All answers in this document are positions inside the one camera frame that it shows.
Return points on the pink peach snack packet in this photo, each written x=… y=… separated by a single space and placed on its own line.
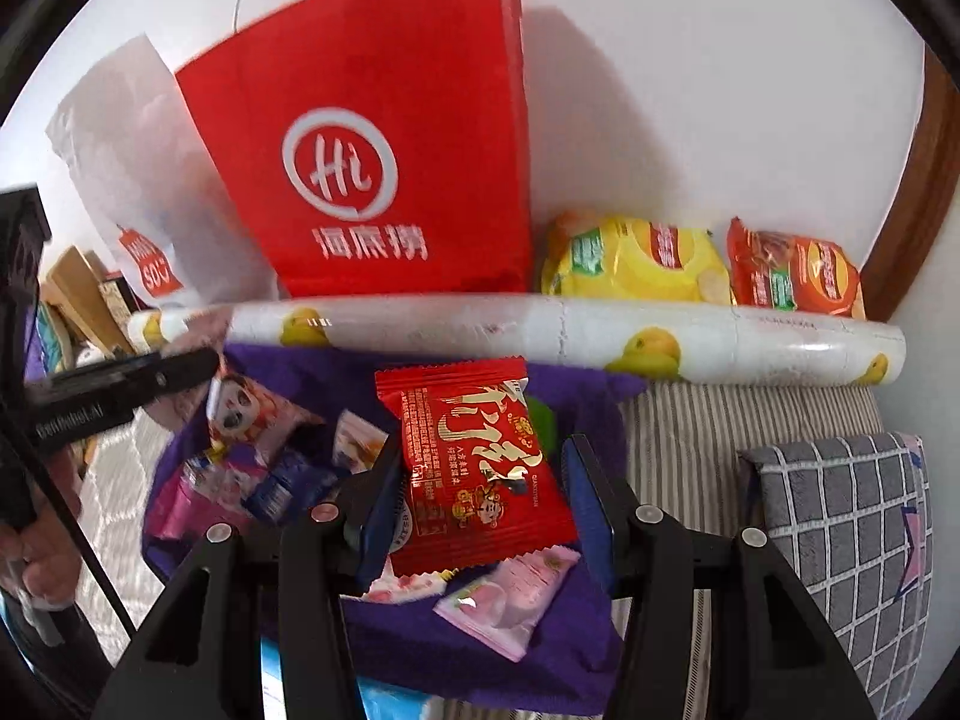
x=510 y=600

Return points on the brown wooden door frame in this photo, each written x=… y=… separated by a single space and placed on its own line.
x=915 y=187

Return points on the blue tissue pack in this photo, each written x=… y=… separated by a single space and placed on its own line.
x=397 y=705

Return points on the red paper bag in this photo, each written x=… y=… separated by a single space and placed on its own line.
x=375 y=90

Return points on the grey checked cloth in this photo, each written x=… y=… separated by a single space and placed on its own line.
x=832 y=540

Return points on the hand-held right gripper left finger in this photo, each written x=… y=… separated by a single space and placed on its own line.
x=379 y=517

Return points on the striped mattress cover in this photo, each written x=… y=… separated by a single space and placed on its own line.
x=682 y=427

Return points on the white plastic shopping bag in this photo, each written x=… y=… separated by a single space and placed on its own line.
x=120 y=165

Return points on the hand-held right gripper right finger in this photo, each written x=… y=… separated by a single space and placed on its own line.
x=589 y=517

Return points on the blue snack packet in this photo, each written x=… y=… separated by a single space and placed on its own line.
x=289 y=487

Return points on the panda face snack packet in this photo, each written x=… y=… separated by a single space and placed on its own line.
x=255 y=412

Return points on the person's left hand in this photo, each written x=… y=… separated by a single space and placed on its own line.
x=52 y=547

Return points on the orange chip bag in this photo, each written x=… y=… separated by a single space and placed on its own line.
x=802 y=270

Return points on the yellow chip bag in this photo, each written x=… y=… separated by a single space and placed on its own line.
x=630 y=255

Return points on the lemon print wallpaper roll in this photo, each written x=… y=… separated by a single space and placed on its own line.
x=525 y=330

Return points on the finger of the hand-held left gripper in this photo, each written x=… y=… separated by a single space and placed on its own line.
x=176 y=373

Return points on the purple cloth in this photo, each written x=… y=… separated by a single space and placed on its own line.
x=450 y=652

